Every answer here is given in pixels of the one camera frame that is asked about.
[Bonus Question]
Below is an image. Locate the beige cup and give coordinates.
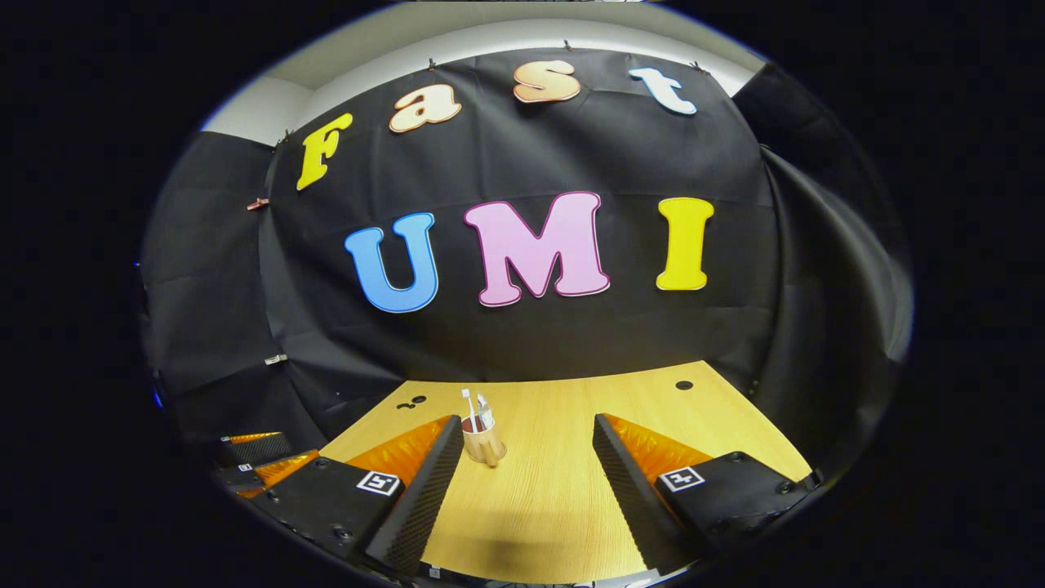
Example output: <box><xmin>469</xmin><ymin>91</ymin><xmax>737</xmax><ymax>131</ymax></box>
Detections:
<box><xmin>461</xmin><ymin>415</ymin><xmax>507</xmax><ymax>468</ymax></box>

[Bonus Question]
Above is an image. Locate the wooden desktop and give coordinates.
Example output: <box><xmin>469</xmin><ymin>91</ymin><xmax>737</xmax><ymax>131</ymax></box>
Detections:
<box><xmin>318</xmin><ymin>360</ymin><xmax>813</xmax><ymax>585</ymax></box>

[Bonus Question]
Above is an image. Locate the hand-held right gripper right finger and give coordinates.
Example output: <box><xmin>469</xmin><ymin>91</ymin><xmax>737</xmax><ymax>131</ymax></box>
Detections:
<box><xmin>593</xmin><ymin>413</ymin><xmax>817</xmax><ymax>572</ymax></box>

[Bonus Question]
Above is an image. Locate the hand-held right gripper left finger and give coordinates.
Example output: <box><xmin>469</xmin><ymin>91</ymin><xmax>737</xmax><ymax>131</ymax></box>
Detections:
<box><xmin>245</xmin><ymin>415</ymin><xmax>465</xmax><ymax>577</ymax></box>

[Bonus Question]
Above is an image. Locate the black backdrop cloth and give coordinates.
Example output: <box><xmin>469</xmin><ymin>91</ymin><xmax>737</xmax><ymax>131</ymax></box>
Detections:
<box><xmin>139</xmin><ymin>49</ymin><xmax>911</xmax><ymax>491</ymax></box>

